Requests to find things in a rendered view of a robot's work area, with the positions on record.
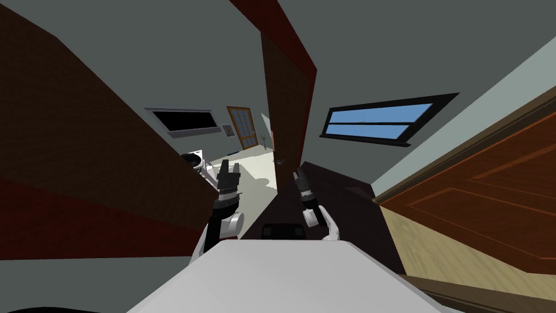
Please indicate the small wall picture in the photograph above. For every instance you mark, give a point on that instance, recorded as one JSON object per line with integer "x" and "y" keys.
{"x": 228, "y": 130}

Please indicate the orange brown panelled door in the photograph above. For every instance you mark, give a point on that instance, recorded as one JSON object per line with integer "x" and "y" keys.
{"x": 491, "y": 191}

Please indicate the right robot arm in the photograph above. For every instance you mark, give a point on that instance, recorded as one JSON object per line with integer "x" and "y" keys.
{"x": 319, "y": 217}

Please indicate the wooden glazed door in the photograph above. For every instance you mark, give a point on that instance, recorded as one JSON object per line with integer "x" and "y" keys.
{"x": 243, "y": 127}

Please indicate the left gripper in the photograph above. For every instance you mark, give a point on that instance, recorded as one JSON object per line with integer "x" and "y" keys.
{"x": 228, "y": 184}

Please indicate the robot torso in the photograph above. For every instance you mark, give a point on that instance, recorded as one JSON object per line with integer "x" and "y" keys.
{"x": 286, "y": 278}

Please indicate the black wall television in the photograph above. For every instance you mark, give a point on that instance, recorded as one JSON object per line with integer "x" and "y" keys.
{"x": 184, "y": 121}

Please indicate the dark brown door leaf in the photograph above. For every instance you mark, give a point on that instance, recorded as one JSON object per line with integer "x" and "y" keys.
{"x": 286, "y": 113}

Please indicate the white and black appliance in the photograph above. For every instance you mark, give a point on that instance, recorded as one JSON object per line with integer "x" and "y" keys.
{"x": 197, "y": 161}

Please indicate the black framed window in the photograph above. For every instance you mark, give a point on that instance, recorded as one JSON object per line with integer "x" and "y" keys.
{"x": 373, "y": 121}

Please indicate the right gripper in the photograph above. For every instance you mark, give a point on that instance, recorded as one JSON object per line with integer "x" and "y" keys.
{"x": 305, "y": 186}

